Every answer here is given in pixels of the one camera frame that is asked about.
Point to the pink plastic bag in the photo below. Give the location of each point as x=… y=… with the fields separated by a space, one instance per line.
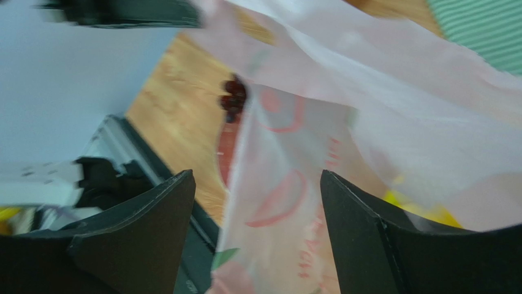
x=384 y=104

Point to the patterned fruit plate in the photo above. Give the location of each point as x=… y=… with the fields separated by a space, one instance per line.
x=225 y=149

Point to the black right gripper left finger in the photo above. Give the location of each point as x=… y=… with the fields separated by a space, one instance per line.
x=87 y=256

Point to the green striped cloth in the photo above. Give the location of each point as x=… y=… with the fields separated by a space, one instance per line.
x=491 y=28

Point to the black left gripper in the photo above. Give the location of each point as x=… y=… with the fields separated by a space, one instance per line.
x=123 y=14

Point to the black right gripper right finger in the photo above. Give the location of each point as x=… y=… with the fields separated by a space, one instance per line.
x=377 y=249

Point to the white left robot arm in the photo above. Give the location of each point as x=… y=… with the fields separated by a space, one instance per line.
x=65 y=66

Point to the purple grape bunch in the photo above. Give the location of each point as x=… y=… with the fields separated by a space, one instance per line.
x=234 y=100

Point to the yellow banana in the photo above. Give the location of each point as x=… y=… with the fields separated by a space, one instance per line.
x=436 y=213

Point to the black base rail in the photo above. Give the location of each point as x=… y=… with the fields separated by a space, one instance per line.
x=173 y=235

